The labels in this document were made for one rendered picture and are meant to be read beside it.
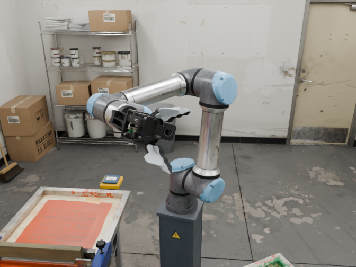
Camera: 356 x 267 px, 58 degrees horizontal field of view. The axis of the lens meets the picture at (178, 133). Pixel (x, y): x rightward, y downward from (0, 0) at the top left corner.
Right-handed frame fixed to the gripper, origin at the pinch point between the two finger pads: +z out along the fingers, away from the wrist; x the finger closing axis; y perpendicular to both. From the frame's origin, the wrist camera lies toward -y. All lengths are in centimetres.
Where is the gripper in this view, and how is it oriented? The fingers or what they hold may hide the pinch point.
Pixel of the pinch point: (183, 143)
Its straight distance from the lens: 73.9
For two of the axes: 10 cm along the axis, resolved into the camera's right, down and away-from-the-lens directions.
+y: -6.7, -1.0, -7.4
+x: 2.9, -9.5, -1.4
